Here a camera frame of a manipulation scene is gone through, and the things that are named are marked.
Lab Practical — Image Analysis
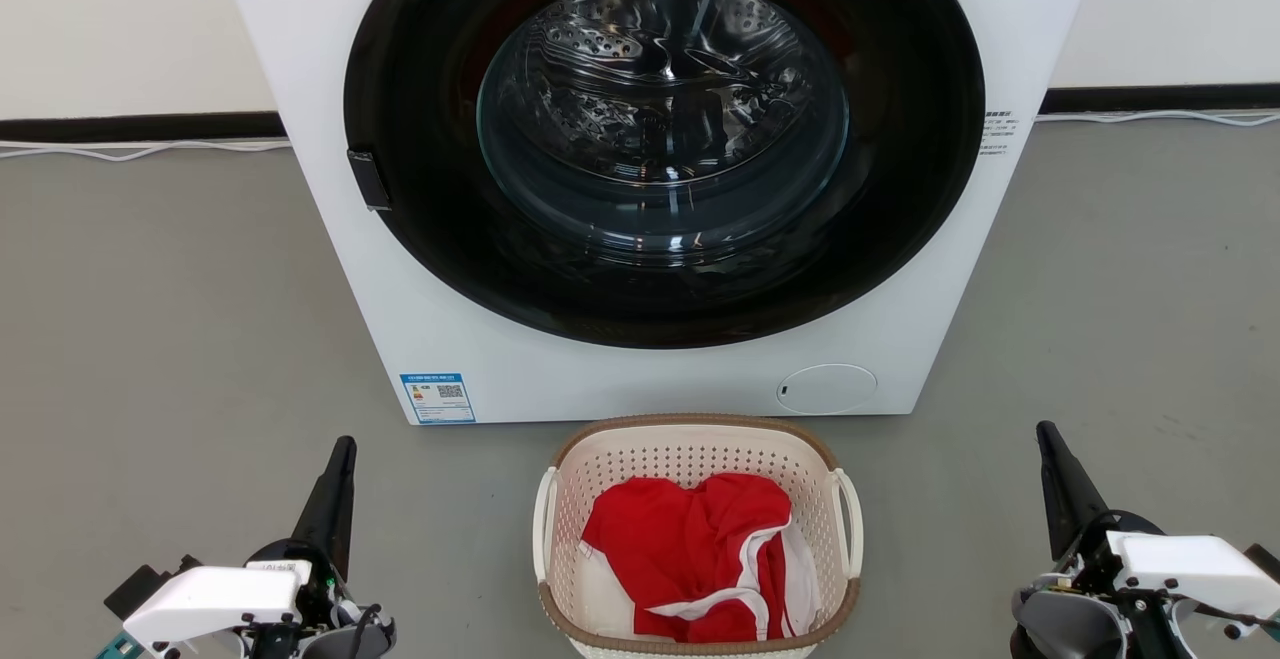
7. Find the black door handle latch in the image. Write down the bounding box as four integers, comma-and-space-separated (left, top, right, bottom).
347, 147, 392, 212

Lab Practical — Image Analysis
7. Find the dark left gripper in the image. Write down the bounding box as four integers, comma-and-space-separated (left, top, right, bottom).
244, 435, 398, 659

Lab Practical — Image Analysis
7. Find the white front-load washing machine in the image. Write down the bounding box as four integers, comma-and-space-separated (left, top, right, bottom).
213, 0, 1103, 426

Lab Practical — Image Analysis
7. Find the black round washer door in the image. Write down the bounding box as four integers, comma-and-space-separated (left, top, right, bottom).
343, 0, 987, 350

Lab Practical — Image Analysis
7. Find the round white filter cover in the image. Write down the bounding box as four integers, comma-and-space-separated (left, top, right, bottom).
777, 364, 879, 416

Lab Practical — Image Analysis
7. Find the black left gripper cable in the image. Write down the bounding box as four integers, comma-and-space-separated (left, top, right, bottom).
342, 602, 387, 659

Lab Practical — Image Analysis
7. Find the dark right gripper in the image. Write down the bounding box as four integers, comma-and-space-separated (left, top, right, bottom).
1009, 420, 1201, 659

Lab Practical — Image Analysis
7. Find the stainless steel washer drum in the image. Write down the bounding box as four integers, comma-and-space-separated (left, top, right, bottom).
477, 0, 851, 242

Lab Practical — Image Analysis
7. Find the white floor cable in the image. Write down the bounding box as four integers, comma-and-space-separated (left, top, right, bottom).
1036, 108, 1280, 129
0, 138, 292, 163

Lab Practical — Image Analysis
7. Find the small printed text sticker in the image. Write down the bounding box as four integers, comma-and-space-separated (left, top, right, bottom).
980, 109, 1021, 158

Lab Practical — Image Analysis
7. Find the red garment white trim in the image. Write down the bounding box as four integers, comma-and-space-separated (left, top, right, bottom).
580, 472, 823, 644

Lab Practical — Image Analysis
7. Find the white laundry basket brown rim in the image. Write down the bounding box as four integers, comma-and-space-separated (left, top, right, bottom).
532, 414, 864, 659

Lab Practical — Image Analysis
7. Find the blue energy label sticker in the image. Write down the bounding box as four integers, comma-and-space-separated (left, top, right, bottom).
400, 372, 477, 426

